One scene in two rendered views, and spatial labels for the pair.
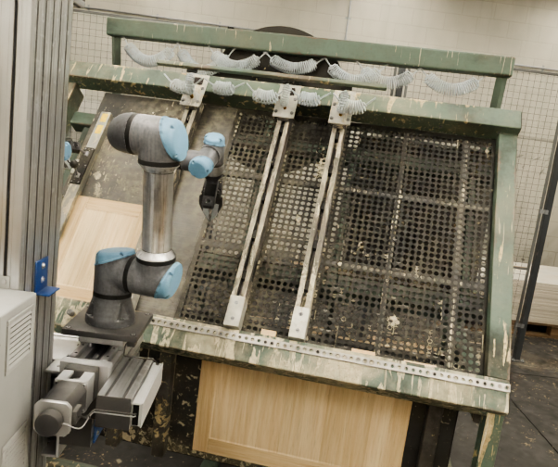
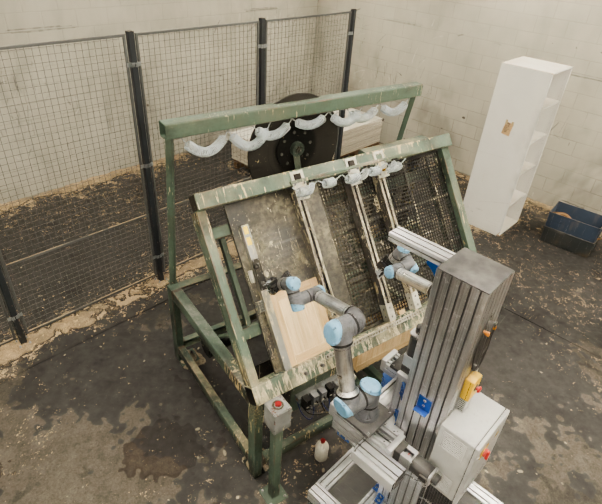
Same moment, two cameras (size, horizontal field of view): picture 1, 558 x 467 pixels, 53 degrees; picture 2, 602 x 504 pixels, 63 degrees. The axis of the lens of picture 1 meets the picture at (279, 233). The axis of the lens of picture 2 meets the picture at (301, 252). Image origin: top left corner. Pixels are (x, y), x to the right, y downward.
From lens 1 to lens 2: 307 cm
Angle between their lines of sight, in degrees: 49
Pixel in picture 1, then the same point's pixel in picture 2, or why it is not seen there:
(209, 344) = (387, 334)
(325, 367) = not seen: hidden behind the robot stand
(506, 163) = (449, 166)
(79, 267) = (301, 337)
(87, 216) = (283, 305)
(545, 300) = not seen: hidden behind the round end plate
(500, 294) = (469, 239)
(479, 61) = (408, 91)
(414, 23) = not seen: outside the picture
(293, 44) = (311, 108)
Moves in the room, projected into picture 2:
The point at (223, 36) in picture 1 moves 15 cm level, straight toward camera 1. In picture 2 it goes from (264, 116) to (281, 121)
